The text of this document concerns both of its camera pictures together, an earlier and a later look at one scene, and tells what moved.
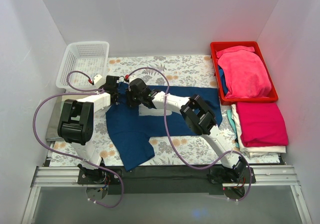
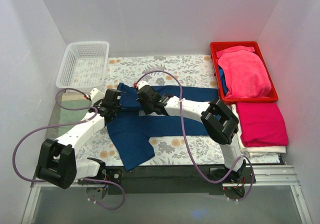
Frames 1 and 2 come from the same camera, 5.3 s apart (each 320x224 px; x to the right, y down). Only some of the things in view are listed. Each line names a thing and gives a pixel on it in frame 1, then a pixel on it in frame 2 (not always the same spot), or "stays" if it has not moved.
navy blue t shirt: [130, 133] stays
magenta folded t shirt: [262, 124] stays
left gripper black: [116, 94] -> [116, 100]
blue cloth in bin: [223, 80] stays
